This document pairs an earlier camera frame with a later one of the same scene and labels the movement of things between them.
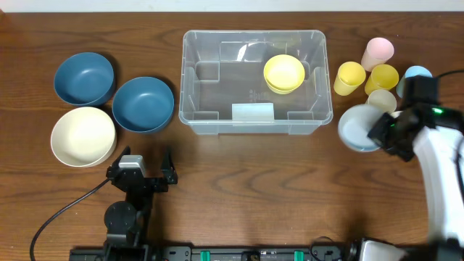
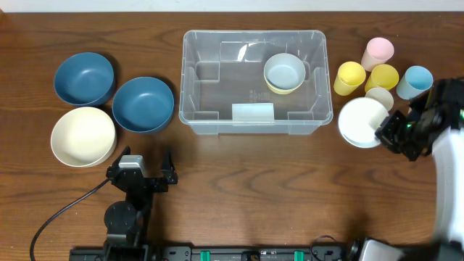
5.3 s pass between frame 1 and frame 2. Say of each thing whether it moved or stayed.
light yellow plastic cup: stayed
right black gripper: stayed
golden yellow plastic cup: stayed
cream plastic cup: stayed
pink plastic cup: stayed
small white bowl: moved
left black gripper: stayed
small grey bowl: moved
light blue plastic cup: moved
